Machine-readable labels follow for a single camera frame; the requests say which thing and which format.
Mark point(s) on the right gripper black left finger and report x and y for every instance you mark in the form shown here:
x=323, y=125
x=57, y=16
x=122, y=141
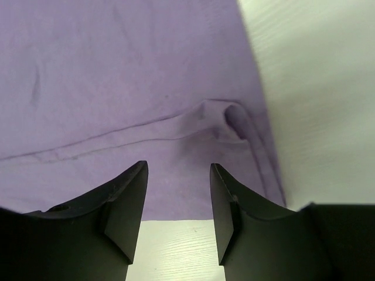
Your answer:
x=91, y=237

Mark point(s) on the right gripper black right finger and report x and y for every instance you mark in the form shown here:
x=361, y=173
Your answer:
x=259, y=240

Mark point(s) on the purple t shirt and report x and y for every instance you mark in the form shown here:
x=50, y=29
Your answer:
x=88, y=88

